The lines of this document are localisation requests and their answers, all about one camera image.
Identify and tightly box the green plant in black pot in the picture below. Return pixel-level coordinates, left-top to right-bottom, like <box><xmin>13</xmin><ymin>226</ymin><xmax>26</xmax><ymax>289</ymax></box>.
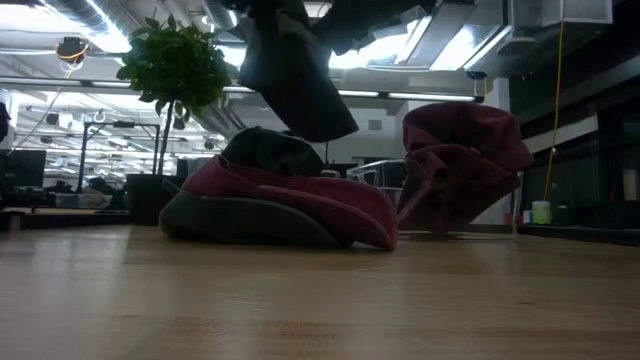
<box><xmin>115</xmin><ymin>13</ymin><xmax>234</xmax><ymax>226</ymax></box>

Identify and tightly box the black yellow cable reel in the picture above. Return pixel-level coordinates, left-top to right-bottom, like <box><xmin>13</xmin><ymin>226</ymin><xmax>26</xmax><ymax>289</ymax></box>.
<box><xmin>53</xmin><ymin>35</ymin><xmax>92</xmax><ymax>64</ymax></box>

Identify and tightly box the long ceiling light strip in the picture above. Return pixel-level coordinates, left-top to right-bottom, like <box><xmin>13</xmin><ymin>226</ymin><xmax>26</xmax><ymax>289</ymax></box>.
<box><xmin>0</xmin><ymin>74</ymin><xmax>476</xmax><ymax>104</ymax></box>

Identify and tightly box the clear plastic bin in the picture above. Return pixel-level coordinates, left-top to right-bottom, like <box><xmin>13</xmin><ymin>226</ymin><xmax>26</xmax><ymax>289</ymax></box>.
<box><xmin>345</xmin><ymin>158</ymin><xmax>407</xmax><ymax>209</ymax></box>
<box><xmin>399</xmin><ymin>169</ymin><xmax>525</xmax><ymax>239</ymax></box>

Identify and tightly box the black metal gantry frame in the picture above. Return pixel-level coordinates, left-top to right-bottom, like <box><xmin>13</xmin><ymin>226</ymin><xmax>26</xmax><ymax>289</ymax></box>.
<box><xmin>76</xmin><ymin>120</ymin><xmax>162</xmax><ymax>195</ymax></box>

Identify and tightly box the maroon baseball cap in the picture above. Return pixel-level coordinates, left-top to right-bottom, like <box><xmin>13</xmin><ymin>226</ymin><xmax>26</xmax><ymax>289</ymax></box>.
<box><xmin>180</xmin><ymin>154</ymin><xmax>400</xmax><ymax>251</ymax></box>
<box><xmin>402</xmin><ymin>102</ymin><xmax>535</xmax><ymax>174</ymax></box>
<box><xmin>397</xmin><ymin>149</ymin><xmax>524</xmax><ymax>235</ymax></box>

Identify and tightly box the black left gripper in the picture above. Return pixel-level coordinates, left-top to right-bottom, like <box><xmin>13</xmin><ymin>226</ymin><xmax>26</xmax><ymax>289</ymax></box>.
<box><xmin>312</xmin><ymin>0</ymin><xmax>436</xmax><ymax>56</ymax></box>

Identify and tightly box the yellow power cord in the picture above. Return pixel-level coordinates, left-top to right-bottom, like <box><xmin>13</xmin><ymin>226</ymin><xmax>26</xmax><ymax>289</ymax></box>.
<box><xmin>542</xmin><ymin>0</ymin><xmax>566</xmax><ymax>201</ymax></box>

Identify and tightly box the pale green cup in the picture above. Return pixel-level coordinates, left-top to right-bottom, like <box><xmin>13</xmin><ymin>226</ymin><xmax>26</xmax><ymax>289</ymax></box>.
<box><xmin>531</xmin><ymin>200</ymin><xmax>551</xmax><ymax>225</ymax></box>

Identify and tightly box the small silver ceiling duct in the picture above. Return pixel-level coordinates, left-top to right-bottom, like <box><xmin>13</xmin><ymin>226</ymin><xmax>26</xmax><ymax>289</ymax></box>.
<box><xmin>202</xmin><ymin>0</ymin><xmax>242</xmax><ymax>31</ymax></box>

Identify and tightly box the large silver ceiling duct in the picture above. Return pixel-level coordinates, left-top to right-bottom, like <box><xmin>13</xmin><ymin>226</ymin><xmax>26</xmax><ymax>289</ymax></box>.
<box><xmin>42</xmin><ymin>0</ymin><xmax>134</xmax><ymax>54</ymax></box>

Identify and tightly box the green baseball cap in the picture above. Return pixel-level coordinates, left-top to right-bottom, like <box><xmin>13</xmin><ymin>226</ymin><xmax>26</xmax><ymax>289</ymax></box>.
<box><xmin>158</xmin><ymin>191</ymin><xmax>346</xmax><ymax>249</ymax></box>
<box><xmin>237</xmin><ymin>0</ymin><xmax>360</xmax><ymax>144</ymax></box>

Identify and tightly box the black monitor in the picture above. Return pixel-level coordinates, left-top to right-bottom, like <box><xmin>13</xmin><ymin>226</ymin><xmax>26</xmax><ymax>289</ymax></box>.
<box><xmin>0</xmin><ymin>148</ymin><xmax>49</xmax><ymax>189</ymax></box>

